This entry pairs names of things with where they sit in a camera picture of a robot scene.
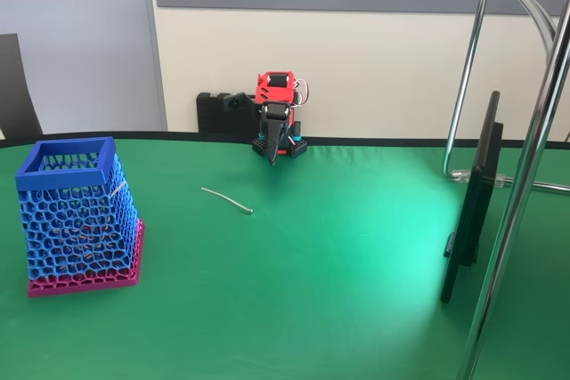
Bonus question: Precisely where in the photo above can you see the blue mesh basket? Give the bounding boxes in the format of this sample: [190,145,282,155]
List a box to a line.
[14,136,140,279]

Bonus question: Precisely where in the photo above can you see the pink honeycomb basket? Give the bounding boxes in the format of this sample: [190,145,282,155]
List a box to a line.
[26,218,146,299]

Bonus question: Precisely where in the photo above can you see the black box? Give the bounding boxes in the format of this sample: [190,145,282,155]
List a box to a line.
[196,91,260,136]

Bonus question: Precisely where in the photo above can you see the green tablecloth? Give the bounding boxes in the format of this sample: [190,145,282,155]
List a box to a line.
[0,130,570,380]

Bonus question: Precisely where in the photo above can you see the clear plastic clip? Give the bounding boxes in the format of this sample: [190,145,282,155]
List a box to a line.
[450,167,509,189]

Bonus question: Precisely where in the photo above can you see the black monitor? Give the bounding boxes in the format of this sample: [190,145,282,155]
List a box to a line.
[439,90,505,305]

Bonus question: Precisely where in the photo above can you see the chrome tube stand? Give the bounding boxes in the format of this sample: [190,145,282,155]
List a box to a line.
[442,0,570,380]

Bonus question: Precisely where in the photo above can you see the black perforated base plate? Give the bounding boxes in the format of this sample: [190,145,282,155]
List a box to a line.
[251,133,310,160]

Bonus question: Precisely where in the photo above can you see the red white servo cable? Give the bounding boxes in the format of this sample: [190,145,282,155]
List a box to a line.
[291,77,314,108]

